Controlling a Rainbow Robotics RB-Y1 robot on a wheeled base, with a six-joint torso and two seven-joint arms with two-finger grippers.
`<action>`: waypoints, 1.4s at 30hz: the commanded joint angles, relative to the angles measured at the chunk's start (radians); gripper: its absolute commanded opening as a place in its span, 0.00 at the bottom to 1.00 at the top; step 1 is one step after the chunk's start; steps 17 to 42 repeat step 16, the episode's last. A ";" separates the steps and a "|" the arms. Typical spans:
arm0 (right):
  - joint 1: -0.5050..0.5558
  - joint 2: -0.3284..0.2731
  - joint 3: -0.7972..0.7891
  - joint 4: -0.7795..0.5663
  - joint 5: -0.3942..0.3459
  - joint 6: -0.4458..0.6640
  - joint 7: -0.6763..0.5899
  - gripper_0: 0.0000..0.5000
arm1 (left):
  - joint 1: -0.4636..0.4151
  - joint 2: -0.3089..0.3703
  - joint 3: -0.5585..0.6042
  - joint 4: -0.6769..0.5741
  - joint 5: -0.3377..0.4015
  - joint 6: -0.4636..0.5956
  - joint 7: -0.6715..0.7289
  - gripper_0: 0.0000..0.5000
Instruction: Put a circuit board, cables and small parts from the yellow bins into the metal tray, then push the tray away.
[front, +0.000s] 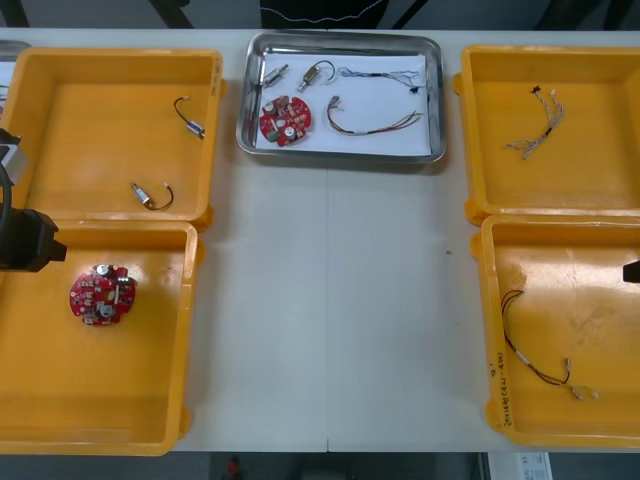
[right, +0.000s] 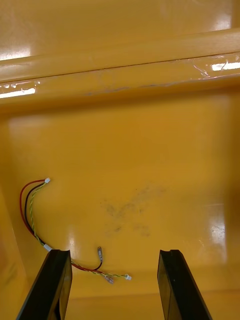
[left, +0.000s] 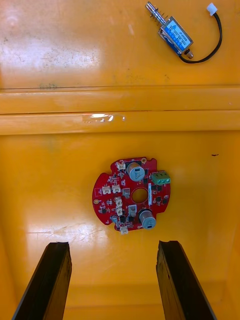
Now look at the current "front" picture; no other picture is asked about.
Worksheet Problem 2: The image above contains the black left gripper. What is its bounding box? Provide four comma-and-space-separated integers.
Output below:
0, 209, 68, 274

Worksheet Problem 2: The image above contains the small metal solenoid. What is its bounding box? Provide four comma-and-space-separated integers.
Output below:
173, 94, 207, 139
128, 180, 175, 211
259, 64, 292, 92
297, 59, 338, 94

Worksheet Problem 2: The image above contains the blue-white twisted wire harness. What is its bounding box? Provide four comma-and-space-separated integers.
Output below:
338, 65, 422, 97
505, 87, 569, 161

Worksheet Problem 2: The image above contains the steel tray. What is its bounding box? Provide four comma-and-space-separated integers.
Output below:
235, 30, 448, 164
0, 39, 32, 65

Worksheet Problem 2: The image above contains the round red circuit board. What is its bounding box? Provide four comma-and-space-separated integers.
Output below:
68, 263, 138, 327
259, 95, 317, 149

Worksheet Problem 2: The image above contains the yellow-orange plastic bin with handwriting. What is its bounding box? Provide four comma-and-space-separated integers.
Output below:
470, 213, 640, 449

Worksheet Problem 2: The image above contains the white printed box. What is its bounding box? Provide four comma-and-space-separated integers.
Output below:
514, 452, 554, 480

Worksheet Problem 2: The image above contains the white sheet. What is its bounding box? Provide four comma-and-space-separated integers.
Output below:
254, 52, 434, 156

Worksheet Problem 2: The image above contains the red and black wire harness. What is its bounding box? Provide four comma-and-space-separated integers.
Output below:
499, 288, 601, 401

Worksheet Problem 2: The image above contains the red and green wire harness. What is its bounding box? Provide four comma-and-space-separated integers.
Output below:
325, 94, 425, 137

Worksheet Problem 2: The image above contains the thin white cable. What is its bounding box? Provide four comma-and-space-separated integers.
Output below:
259, 0, 392, 24

